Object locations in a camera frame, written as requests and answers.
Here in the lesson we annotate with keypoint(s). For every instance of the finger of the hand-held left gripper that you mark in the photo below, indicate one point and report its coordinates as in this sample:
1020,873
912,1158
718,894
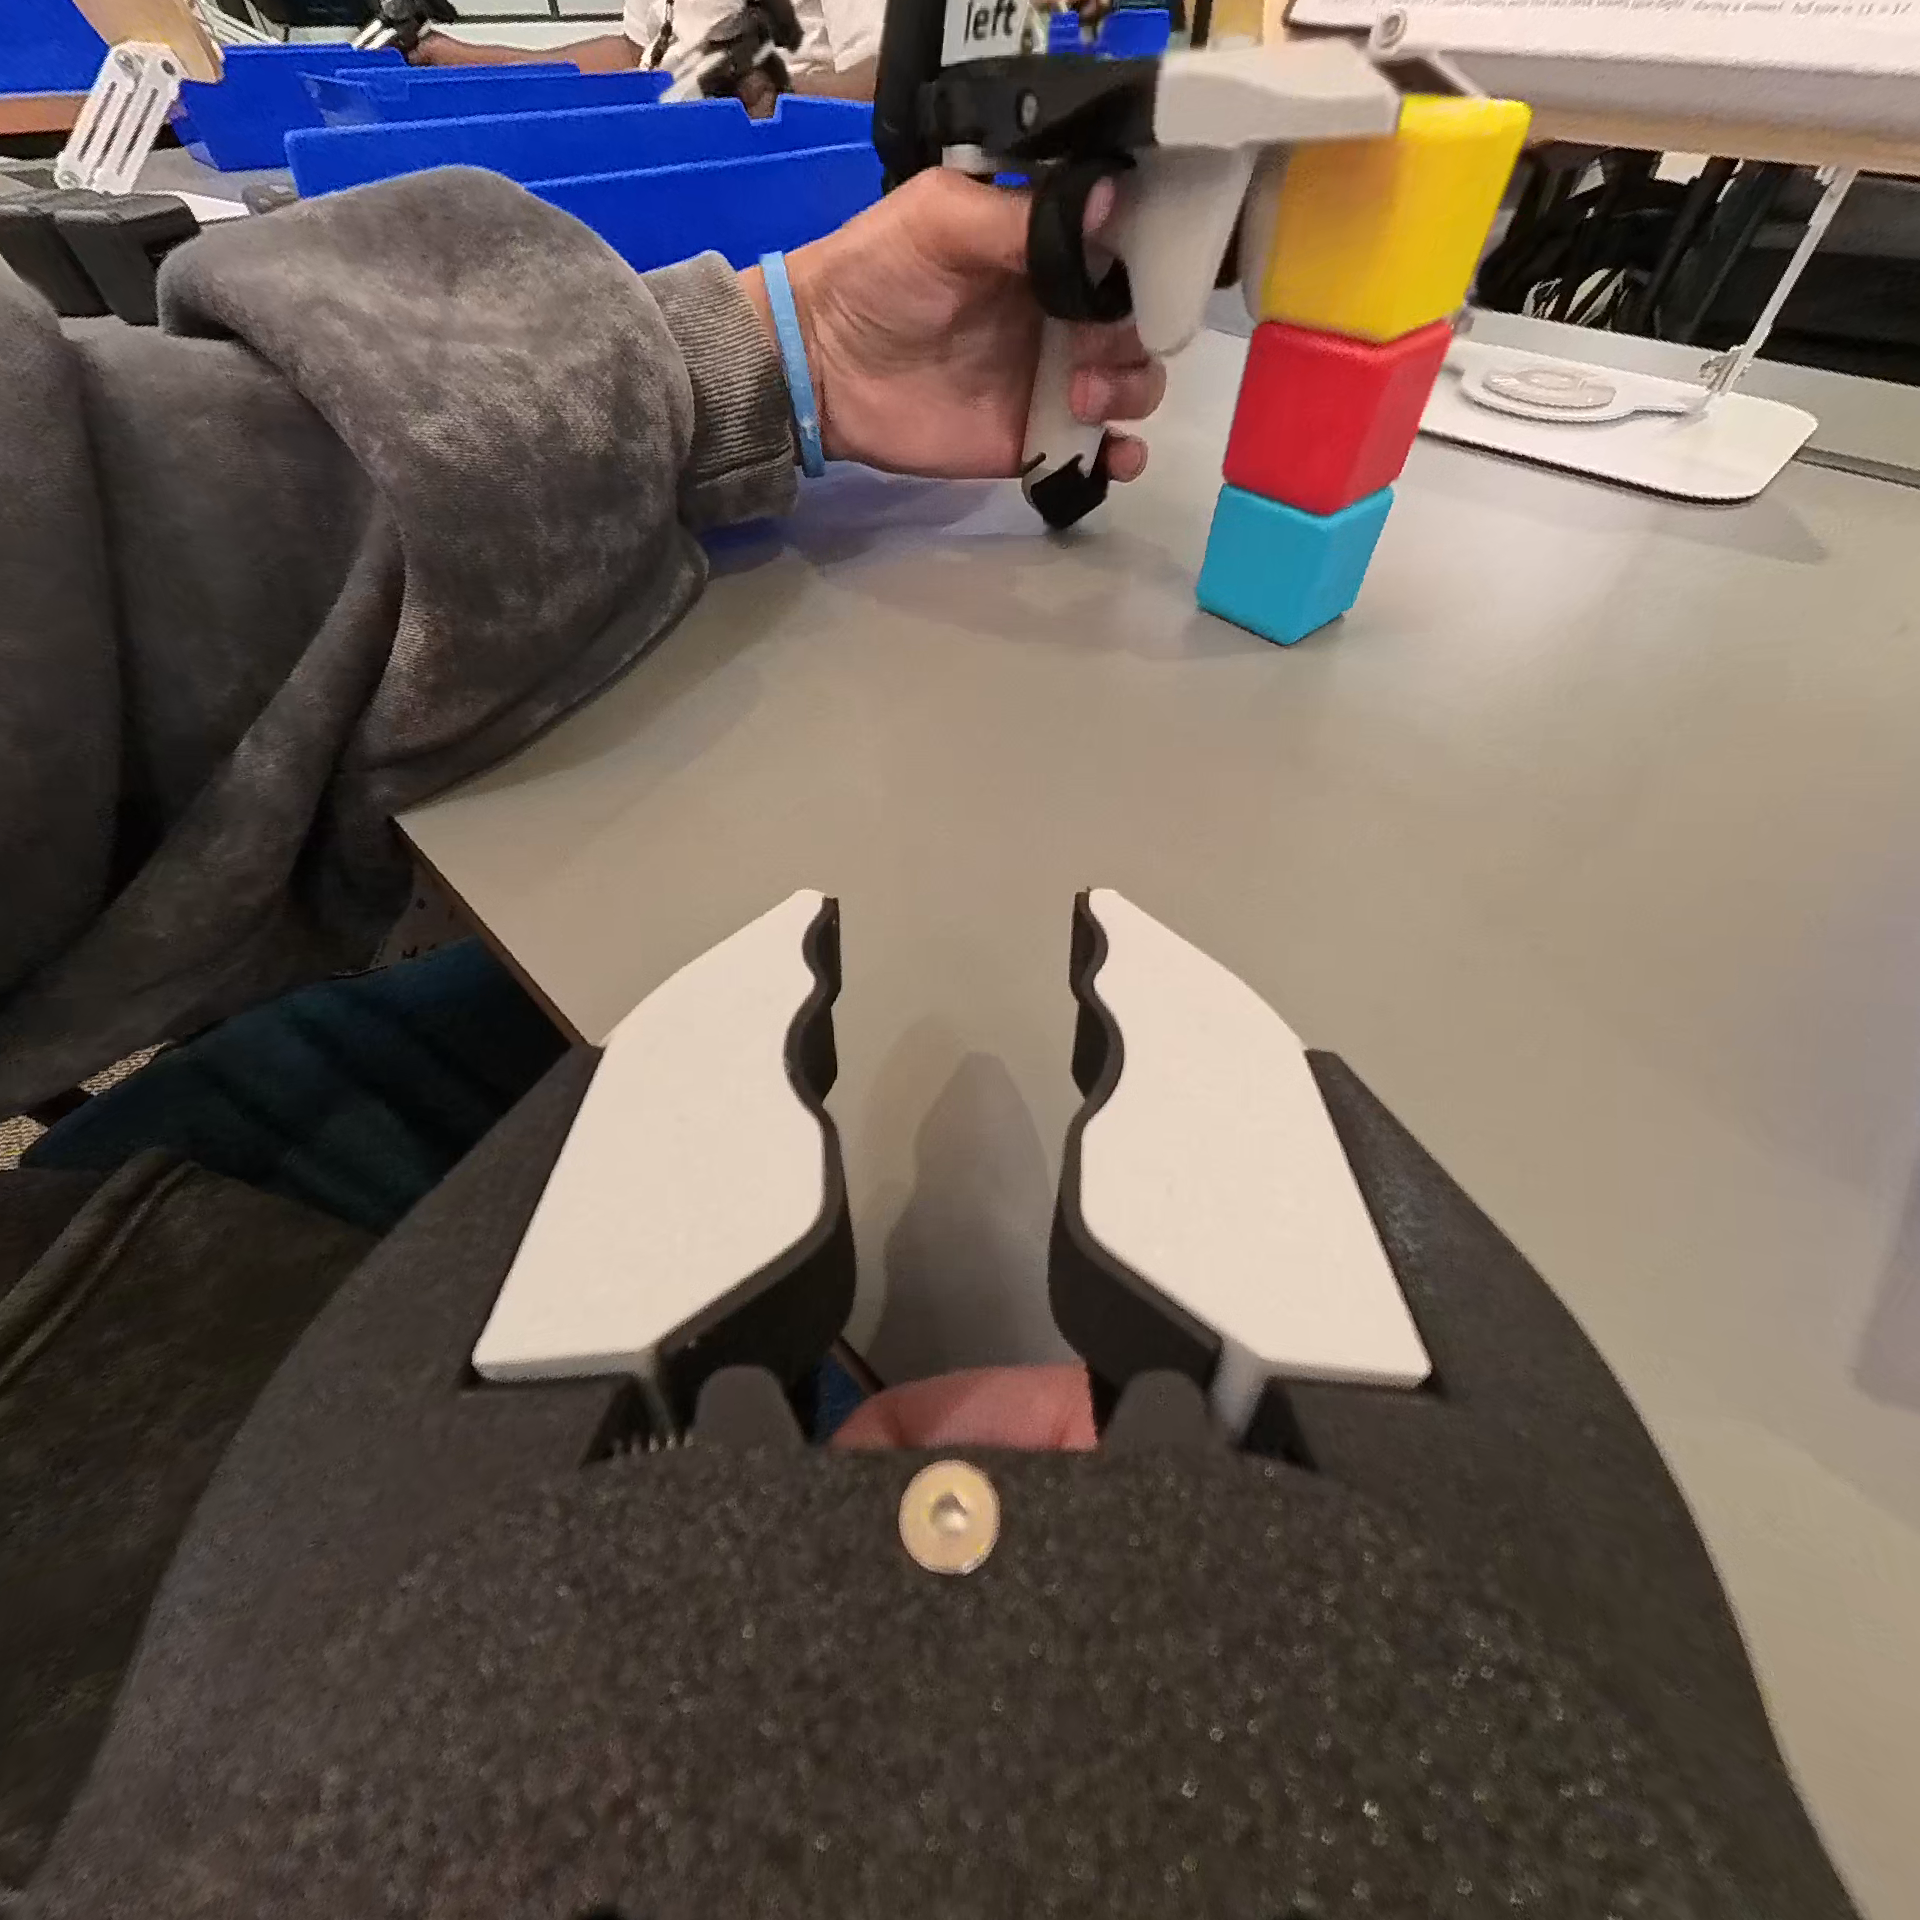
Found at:
1275,99
1263,224

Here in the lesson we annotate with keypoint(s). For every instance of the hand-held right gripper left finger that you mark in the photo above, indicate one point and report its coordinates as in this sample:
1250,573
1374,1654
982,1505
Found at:
674,1185

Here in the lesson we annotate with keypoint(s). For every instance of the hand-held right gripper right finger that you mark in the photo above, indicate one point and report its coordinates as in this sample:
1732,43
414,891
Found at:
1243,1185

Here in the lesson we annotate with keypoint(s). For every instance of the yellow cube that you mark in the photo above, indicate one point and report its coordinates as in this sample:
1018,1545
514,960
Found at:
1395,211

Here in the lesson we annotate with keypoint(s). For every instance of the red cube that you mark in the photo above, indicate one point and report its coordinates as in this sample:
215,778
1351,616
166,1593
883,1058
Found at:
1328,411

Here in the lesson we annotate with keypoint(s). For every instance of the cyan cube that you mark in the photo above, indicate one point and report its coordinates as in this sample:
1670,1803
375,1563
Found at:
1289,563

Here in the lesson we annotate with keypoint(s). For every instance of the blue plastic bin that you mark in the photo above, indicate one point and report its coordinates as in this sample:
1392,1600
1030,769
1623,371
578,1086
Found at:
1108,29
44,43
481,91
254,105
599,158

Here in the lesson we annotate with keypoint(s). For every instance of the person's left forearm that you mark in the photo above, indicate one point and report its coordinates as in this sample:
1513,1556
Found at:
375,524

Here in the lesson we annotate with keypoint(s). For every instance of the grey desk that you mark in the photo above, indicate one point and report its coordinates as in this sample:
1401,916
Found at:
1350,779

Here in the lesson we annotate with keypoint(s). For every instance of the person's left hand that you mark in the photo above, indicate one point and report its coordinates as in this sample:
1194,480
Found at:
915,330

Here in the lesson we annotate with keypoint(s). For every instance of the blue wristband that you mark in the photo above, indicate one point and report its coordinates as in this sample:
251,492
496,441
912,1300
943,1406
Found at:
795,358

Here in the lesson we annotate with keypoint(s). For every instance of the person's blue jeans leg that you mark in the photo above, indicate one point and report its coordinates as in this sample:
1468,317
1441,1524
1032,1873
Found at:
329,1080

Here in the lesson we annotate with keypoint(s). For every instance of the printed instruction sheet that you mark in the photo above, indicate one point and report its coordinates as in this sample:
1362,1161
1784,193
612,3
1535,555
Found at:
1650,22

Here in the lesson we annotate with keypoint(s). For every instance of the black device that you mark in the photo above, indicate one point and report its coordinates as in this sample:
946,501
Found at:
36,264
135,241

